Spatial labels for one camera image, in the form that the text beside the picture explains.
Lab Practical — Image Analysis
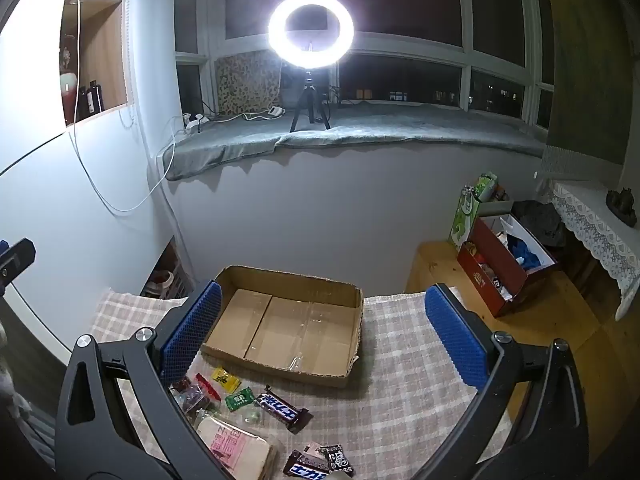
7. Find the red white vase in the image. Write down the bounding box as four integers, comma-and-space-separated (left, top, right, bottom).
60, 72, 78, 123

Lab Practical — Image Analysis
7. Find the white window frame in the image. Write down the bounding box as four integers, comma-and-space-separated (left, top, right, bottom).
175, 0, 556, 131

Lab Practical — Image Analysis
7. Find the black bag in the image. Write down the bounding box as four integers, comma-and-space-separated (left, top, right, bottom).
512, 200, 568, 248

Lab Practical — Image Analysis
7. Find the white hanging cable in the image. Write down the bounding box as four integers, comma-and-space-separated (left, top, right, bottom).
70, 0, 188, 213

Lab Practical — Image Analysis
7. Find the dark figurine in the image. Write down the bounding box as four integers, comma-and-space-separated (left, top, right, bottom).
606, 187, 640, 228

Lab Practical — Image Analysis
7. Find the green carton box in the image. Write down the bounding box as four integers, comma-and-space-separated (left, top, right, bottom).
447, 172, 501, 253

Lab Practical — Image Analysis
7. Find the black patterned candy packet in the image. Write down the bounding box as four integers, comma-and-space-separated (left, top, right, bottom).
319, 442, 356, 478

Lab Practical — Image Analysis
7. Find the grey sill blanket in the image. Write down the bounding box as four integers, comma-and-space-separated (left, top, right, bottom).
162, 101, 548, 182

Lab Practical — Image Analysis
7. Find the green plum slice packet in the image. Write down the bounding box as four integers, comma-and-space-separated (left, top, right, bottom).
225, 387, 256, 412

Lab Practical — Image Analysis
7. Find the white lace cloth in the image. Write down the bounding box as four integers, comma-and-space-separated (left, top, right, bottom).
537, 145, 640, 321

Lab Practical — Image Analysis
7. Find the wooden wall shelf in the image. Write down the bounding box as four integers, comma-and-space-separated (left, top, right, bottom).
60, 0, 128, 126

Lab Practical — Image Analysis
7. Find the yellow wrapped candy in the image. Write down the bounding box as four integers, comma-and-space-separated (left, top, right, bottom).
211, 366, 237, 393

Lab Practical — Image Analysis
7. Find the olive curtain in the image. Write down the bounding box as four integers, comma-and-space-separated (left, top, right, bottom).
542, 0, 633, 181

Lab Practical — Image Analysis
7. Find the ring light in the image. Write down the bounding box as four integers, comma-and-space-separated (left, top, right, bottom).
268, 0, 356, 68

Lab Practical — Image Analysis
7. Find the bread packet pink label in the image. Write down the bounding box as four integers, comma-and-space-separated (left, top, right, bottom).
192, 412, 278, 480

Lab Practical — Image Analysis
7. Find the leopard print board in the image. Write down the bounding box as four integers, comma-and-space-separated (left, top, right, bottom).
215, 50, 283, 116

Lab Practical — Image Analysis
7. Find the checked tablecloth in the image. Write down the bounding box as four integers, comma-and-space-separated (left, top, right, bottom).
87, 287, 516, 480

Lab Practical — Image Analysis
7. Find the red storage box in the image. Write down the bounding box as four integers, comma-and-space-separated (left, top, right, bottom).
456, 214, 558, 318

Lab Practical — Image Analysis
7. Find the cardboard box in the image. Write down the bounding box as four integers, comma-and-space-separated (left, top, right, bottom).
200, 265, 364, 390

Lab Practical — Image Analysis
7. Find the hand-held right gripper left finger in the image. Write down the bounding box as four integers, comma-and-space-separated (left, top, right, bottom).
54, 280, 223, 480

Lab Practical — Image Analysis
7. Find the black tripod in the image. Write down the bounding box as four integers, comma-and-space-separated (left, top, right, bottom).
290, 42, 332, 133

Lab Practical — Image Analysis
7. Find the dark chocolate bar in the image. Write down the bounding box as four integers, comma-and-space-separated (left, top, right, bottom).
282, 450, 331, 480
254, 385, 313, 435

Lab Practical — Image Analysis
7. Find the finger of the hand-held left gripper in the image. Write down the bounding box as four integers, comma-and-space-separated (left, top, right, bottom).
0, 239, 37, 286

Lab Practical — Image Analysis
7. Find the clear snack bag red strip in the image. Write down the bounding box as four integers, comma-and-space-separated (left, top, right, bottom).
169, 372, 223, 421

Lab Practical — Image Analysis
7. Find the blue cloth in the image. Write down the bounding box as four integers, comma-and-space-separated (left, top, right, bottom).
510, 240, 543, 268

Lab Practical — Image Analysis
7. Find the white wire rack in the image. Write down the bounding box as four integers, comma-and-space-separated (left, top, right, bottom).
142, 240, 193, 301

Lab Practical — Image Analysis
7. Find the grey striped cloth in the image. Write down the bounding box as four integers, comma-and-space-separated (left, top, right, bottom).
15, 395, 57, 467

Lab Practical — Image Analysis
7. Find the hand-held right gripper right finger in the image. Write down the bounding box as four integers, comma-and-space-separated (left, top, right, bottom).
407, 283, 589, 480

